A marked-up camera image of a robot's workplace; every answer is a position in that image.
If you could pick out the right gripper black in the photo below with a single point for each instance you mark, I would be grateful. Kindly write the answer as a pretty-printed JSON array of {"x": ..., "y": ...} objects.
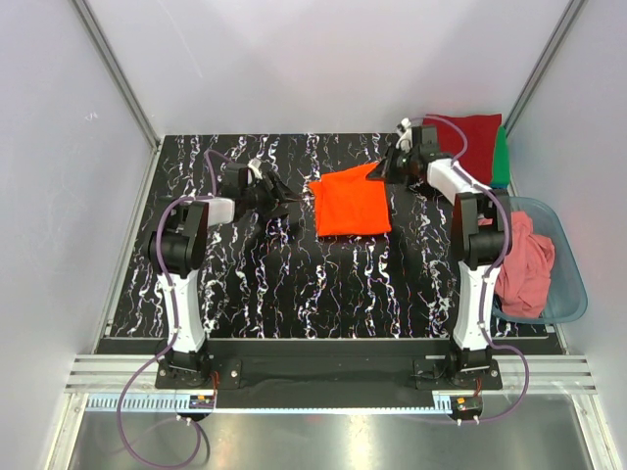
[{"x": 384, "y": 165}]

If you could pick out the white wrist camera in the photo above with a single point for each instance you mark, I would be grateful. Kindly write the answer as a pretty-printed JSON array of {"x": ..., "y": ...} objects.
[
  {"x": 404, "y": 131},
  {"x": 254, "y": 166}
]

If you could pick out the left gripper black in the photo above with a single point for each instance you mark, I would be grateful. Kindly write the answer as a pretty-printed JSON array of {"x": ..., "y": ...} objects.
[{"x": 278, "y": 196}]

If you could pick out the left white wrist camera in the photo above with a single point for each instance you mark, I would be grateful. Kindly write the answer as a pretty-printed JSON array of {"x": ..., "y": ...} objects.
[{"x": 254, "y": 166}]

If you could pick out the aluminium frame post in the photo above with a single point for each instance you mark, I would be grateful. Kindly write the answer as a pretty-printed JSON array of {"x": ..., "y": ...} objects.
[
  {"x": 557, "y": 38},
  {"x": 111, "y": 63}
]

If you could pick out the left aluminium frame post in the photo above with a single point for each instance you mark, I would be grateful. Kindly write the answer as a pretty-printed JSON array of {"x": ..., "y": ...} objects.
[{"x": 111, "y": 63}]

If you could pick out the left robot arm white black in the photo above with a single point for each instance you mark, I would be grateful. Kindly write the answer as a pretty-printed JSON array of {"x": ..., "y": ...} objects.
[{"x": 176, "y": 246}]

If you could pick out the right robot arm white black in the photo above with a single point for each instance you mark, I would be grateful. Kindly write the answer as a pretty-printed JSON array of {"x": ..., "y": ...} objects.
[{"x": 480, "y": 241}]

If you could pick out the white slotted cable duct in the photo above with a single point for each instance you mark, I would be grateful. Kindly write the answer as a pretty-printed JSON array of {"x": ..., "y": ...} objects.
[{"x": 197, "y": 404}]

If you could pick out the right aluminium frame post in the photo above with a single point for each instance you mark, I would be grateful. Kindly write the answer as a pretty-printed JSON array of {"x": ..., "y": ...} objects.
[{"x": 557, "y": 38}]

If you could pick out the clear blue plastic bin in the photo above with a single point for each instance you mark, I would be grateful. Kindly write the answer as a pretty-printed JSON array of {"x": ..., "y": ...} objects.
[{"x": 567, "y": 299}]

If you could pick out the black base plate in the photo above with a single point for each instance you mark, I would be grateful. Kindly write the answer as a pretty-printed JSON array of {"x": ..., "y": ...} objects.
[{"x": 300, "y": 374}]

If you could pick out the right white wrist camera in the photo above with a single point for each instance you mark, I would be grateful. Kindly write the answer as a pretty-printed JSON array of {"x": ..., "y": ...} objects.
[{"x": 404, "y": 131}]

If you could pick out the folded green t shirt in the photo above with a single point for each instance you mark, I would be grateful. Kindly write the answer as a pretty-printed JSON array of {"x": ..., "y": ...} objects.
[{"x": 501, "y": 167}]

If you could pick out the pink t shirt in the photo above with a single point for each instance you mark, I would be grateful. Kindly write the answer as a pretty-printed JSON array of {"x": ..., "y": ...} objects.
[{"x": 524, "y": 280}]

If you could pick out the orange t shirt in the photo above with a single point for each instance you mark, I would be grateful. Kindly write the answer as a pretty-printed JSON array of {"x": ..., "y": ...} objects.
[{"x": 346, "y": 203}]

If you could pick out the folded red t shirt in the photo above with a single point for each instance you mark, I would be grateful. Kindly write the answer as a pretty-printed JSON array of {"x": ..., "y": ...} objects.
[{"x": 475, "y": 136}]

